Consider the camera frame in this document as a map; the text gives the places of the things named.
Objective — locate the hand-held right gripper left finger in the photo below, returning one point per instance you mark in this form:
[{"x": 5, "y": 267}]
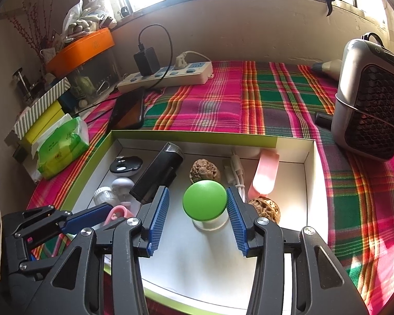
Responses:
[{"x": 159, "y": 216}]

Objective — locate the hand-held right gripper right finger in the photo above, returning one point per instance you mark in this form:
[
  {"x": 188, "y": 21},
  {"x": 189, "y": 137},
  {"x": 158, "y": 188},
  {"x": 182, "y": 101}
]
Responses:
[{"x": 236, "y": 220}]

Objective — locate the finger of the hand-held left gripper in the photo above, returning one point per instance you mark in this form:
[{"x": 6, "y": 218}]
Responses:
[
  {"x": 85, "y": 218},
  {"x": 23, "y": 262}
]

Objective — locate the white round jar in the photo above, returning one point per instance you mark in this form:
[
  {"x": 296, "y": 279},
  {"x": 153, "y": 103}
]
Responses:
[{"x": 103, "y": 195}]

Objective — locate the brown walnut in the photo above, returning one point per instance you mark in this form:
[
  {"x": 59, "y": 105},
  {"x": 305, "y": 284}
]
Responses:
[
  {"x": 205, "y": 170},
  {"x": 266, "y": 208}
]

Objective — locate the green-lidded clear jar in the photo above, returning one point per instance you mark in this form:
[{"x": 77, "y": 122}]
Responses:
[{"x": 205, "y": 200}]

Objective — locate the black rectangular device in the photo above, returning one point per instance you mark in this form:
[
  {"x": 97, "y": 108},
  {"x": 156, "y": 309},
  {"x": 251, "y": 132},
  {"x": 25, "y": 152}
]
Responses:
[{"x": 157, "y": 174}]

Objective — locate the white mushroom-shaped knob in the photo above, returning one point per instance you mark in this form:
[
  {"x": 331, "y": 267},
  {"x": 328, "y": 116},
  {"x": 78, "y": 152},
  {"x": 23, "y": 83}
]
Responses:
[{"x": 121, "y": 183}]

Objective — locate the pink and white clip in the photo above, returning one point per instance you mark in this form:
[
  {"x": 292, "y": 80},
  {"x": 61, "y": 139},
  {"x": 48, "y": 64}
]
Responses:
[{"x": 264, "y": 177}]

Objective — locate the green cardboard box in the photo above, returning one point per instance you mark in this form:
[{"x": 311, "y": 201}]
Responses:
[{"x": 200, "y": 269}]

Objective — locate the black oval remote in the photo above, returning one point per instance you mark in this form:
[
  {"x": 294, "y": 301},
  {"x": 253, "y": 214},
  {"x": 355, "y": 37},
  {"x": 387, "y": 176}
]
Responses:
[{"x": 124, "y": 164}]

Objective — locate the green tissue pack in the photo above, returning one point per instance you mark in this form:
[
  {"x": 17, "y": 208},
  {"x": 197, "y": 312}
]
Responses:
[{"x": 62, "y": 144}]

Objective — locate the yellow box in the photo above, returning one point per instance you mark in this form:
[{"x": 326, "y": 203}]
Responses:
[{"x": 42, "y": 124}]

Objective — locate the black phone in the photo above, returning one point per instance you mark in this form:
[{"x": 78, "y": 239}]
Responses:
[{"x": 128, "y": 108}]

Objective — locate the dark blue box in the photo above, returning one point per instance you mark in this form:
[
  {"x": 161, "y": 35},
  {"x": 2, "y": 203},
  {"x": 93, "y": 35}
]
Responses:
[{"x": 67, "y": 101}]

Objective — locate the plaid blanket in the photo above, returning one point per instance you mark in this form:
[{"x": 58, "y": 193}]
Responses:
[{"x": 282, "y": 105}]

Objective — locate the striped box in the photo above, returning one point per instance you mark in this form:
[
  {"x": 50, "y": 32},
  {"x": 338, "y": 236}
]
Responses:
[{"x": 46, "y": 100}]

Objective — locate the small black cylinder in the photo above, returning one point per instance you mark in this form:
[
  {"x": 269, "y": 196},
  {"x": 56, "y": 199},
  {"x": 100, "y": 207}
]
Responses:
[{"x": 323, "y": 118}]

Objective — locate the white power strip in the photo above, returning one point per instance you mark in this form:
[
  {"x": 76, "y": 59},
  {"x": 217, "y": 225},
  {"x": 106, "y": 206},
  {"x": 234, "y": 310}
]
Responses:
[{"x": 184, "y": 75}]

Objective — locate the glass tank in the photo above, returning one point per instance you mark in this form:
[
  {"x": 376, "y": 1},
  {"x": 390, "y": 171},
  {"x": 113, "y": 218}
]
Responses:
[{"x": 95, "y": 72}]

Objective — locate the glass and metal press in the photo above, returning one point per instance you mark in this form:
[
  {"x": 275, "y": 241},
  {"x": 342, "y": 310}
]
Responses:
[{"x": 21, "y": 83}]

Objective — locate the black charger adapter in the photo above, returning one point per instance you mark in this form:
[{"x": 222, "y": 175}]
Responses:
[{"x": 147, "y": 61}]

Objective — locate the white plug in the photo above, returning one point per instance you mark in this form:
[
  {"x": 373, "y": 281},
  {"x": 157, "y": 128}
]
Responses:
[{"x": 181, "y": 60}]

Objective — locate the white vase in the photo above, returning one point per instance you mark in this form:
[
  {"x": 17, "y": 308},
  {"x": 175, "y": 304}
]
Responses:
[{"x": 48, "y": 55}]

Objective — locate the orange box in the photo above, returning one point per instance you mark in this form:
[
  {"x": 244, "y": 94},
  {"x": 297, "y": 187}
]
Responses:
[{"x": 82, "y": 49}]

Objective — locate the beige nozzle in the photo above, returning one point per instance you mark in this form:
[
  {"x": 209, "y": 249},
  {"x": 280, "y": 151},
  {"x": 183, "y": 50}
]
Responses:
[{"x": 328, "y": 67}]

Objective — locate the grey space heater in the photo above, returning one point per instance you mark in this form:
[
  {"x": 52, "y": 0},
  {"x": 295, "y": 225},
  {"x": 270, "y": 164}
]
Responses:
[{"x": 374, "y": 105}]

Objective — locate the dried red branches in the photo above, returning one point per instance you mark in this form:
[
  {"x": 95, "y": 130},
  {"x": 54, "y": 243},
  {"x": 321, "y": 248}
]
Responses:
[{"x": 32, "y": 36}]

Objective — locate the clear plastic bags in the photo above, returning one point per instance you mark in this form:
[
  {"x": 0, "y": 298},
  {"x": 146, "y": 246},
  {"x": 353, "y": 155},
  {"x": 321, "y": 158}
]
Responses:
[{"x": 85, "y": 16}]

